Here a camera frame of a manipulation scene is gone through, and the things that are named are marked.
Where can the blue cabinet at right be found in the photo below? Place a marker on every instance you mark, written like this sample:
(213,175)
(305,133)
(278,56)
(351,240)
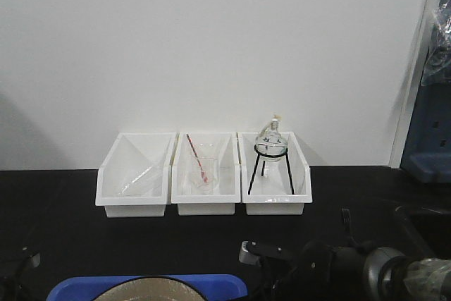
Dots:
(426,154)

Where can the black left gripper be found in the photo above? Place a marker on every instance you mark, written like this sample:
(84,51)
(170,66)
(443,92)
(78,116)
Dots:
(12,287)

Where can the clear glass tube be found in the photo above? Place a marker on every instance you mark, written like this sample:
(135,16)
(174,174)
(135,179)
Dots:
(140,181)

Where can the clear plastic bag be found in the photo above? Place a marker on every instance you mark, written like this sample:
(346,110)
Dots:
(437,65)

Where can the middle white storage bin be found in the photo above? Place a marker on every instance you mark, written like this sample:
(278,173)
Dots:
(227,190)

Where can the white storage bin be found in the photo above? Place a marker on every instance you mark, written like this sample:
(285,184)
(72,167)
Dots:
(130,151)
(227,190)
(274,188)

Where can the glass alcohol lamp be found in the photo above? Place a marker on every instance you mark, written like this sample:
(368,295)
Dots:
(270,140)

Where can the red striped glass rod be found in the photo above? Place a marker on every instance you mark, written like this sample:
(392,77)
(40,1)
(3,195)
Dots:
(197,159)

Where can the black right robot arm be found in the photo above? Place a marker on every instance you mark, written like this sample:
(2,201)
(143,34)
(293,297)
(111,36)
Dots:
(388,274)

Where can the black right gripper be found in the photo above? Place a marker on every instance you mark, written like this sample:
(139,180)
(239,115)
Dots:
(317,272)

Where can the right white storage bin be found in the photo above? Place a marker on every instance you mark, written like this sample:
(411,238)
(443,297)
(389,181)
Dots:
(274,188)

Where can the blue plastic tray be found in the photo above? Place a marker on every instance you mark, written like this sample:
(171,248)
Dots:
(212,286)

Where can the clear glass beaker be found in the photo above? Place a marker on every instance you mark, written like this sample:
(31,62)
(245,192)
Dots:
(208,161)

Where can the left white storage bin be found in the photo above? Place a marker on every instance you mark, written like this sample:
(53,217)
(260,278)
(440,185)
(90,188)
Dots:
(130,151)

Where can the beige plate black rim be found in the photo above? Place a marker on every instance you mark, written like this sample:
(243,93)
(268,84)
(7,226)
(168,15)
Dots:
(151,288)

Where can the black wire tripod stand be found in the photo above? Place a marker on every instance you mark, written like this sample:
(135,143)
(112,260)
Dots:
(268,157)

